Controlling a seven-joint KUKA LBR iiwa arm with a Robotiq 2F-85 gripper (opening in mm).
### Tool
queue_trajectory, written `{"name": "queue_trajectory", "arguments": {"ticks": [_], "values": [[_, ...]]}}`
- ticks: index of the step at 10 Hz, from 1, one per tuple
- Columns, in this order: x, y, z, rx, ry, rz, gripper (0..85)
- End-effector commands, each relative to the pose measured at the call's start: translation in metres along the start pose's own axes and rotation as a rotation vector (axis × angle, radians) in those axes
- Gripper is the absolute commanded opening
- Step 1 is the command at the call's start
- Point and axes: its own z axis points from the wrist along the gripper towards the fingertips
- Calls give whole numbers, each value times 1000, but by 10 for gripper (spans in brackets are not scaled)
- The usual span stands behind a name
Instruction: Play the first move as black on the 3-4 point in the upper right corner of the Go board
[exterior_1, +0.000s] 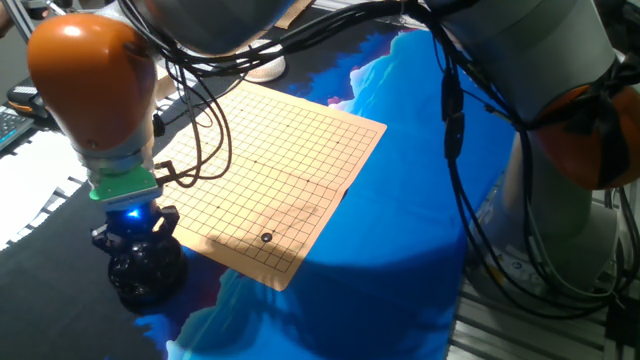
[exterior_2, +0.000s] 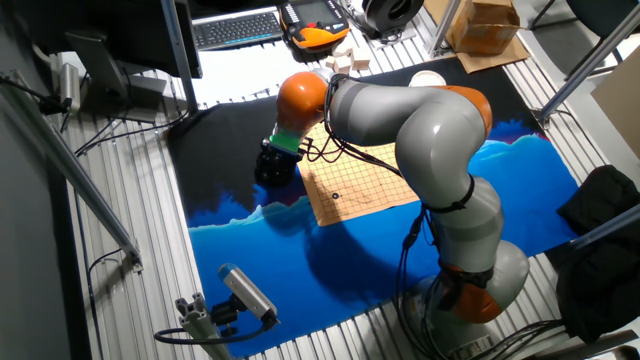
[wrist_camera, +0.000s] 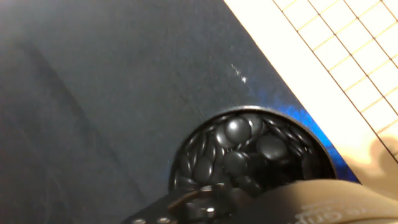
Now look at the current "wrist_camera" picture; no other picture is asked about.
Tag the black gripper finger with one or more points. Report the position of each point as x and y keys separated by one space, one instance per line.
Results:
x=199 y=208

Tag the tan go board with grid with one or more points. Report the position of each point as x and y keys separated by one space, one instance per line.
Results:
x=311 y=62

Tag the black go stone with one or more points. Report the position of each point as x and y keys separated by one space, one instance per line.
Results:
x=221 y=138
x=271 y=147
x=237 y=130

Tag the black round stone bowl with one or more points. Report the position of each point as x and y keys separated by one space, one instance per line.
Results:
x=325 y=165

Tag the blue and black landscape mat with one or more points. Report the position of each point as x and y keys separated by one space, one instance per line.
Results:
x=93 y=93

